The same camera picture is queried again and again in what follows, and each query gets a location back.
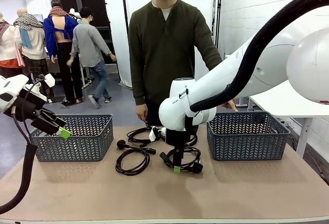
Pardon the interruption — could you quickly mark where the mannequin in blue shirt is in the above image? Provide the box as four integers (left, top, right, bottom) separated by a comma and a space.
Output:
43, 0, 84, 105

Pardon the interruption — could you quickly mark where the white side table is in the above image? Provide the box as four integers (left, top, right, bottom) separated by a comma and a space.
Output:
247, 80, 329, 158

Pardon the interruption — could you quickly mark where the black braided right arm sleeve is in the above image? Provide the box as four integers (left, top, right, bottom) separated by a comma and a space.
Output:
190, 0, 329, 132

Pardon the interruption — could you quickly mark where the person's right forearm green sleeve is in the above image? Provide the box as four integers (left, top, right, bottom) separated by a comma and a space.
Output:
133, 64, 148, 106

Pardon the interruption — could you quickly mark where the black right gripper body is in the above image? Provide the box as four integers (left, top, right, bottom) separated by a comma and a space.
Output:
166, 128, 192, 148

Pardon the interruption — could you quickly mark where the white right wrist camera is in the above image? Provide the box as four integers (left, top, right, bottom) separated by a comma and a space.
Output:
149, 126, 167, 141

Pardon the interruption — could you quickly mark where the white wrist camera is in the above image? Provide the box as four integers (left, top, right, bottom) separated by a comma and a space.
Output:
32, 73, 56, 92
149, 126, 167, 141

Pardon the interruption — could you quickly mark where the person in grey shirt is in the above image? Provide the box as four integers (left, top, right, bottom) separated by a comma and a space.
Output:
67, 7, 117, 109

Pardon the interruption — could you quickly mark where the black power cable with plug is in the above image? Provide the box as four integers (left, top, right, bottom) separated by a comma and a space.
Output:
115, 139, 157, 176
159, 146, 204, 175

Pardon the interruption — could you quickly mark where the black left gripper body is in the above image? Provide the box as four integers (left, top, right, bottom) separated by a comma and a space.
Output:
5, 89, 47, 122

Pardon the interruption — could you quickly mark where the black braided left arm sleeve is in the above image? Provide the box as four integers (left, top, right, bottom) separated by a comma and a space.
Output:
0, 143, 38, 216

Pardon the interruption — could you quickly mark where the black left wrist camera cable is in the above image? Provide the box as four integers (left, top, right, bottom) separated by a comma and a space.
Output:
10, 78, 46, 146

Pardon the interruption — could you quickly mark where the mannequin with patterned scarf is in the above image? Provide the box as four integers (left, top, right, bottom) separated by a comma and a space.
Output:
13, 8, 55, 101

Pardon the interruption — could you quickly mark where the black light stand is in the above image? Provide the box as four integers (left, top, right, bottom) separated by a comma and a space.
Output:
212, 0, 223, 49

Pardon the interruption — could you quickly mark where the mannequin in beige and red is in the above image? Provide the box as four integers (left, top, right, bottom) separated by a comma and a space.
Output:
0, 12, 24, 79

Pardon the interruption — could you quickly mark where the person's left hand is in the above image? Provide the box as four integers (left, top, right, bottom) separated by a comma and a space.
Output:
222, 100, 239, 113

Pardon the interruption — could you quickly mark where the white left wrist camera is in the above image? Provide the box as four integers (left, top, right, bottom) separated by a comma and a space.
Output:
32, 73, 56, 92

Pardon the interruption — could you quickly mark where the white backdrop screen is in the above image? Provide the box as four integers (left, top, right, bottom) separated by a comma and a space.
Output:
100, 0, 216, 88

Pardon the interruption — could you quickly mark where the person's right hand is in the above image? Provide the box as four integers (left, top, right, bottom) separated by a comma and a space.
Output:
135, 103, 149, 122

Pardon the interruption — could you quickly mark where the grey plastic lattice basket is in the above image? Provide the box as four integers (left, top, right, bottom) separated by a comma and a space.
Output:
206, 111, 291, 161
27, 114, 114, 162

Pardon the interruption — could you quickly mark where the black shelf unit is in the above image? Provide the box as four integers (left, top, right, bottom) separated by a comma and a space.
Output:
52, 0, 119, 67

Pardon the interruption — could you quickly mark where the black braided arm sleeve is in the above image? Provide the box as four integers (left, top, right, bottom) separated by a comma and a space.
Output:
0, 143, 38, 216
190, 0, 329, 132

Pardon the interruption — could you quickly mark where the person in dark green shirt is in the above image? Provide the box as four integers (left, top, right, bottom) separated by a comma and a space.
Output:
128, 0, 239, 127

